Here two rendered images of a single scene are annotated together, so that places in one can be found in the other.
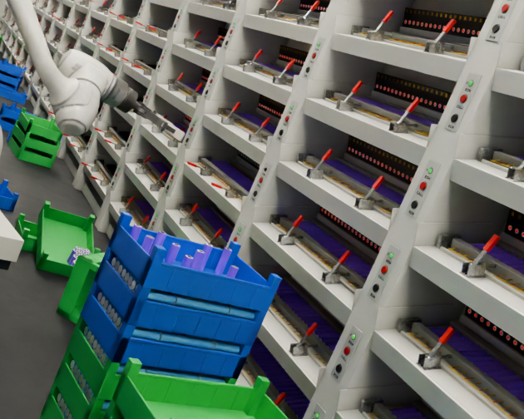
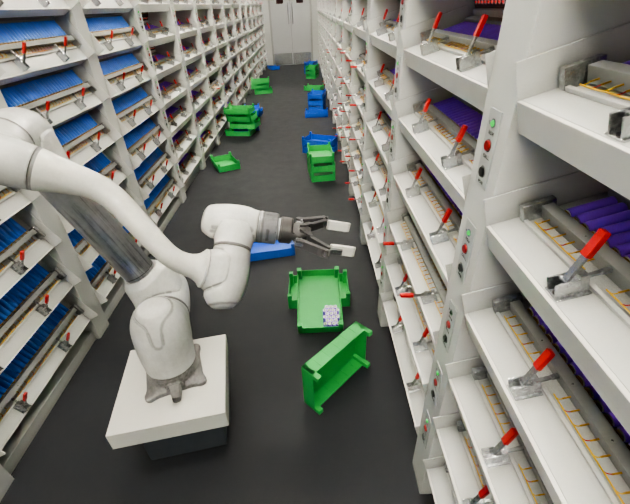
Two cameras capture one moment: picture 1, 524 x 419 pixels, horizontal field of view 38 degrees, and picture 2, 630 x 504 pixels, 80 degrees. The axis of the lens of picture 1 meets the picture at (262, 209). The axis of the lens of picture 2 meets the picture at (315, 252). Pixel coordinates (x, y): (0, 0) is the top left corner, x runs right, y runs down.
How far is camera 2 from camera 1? 1.58 m
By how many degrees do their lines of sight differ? 36
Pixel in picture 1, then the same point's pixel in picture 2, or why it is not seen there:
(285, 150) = (471, 299)
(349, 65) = not seen: hidden behind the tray
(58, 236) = (315, 292)
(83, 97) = (218, 274)
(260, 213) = (457, 369)
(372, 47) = not seen: outside the picture
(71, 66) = (209, 230)
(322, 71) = (508, 175)
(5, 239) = (207, 417)
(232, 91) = not seen: hidden behind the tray
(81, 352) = not seen: outside the picture
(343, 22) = (537, 69)
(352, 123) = (595, 371)
